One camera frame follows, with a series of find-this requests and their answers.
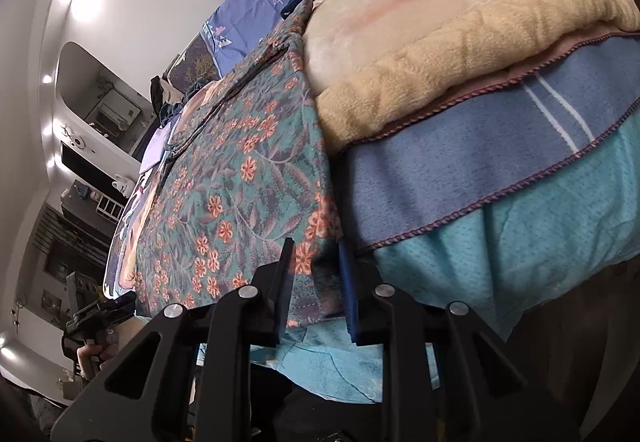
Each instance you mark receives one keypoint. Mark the dark teal crumpled cloth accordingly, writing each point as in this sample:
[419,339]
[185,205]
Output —
[170,112]

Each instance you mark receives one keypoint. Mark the dark cabinet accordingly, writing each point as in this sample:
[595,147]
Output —
[65,247]

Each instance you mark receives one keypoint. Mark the beige fleece blanket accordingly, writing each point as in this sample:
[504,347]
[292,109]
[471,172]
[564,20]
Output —
[450,32]

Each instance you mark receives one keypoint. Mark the white deer wall decoration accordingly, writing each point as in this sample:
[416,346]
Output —
[77,140]

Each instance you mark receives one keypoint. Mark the person's left hand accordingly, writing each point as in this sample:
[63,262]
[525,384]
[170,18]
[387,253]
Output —
[91,358]

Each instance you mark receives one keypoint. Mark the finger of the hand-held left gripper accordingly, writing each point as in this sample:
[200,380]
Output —
[120,304]

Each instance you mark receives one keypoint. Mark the white wall cabinet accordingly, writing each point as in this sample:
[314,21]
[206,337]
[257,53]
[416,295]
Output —
[117,112]

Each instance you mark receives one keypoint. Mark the white rack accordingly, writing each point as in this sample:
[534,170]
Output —
[110,208]

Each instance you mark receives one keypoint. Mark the black garment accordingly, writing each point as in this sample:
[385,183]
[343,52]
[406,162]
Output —
[159,97]

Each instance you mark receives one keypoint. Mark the purple cloth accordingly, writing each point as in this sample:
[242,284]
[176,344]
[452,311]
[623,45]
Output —
[157,147]

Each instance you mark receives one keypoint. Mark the blue striped blanket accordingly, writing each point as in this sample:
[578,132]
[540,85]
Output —
[450,157]

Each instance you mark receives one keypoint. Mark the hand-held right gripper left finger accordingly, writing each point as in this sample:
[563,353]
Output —
[280,302]

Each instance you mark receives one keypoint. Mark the teal bed sheet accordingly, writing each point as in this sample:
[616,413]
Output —
[500,247]

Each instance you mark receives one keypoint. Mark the white cat figurine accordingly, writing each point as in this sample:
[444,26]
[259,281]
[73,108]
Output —
[121,184]

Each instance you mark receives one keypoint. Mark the cartoon printed bed sheet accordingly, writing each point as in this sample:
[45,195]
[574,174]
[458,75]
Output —
[127,222]

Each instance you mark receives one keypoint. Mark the dark pillow with gold tree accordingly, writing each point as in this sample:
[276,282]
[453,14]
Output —
[197,65]

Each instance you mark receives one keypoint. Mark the teal floral shirt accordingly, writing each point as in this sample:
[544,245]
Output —
[240,182]

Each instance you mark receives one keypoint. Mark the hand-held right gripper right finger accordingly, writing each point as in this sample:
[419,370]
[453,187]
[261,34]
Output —
[350,302]

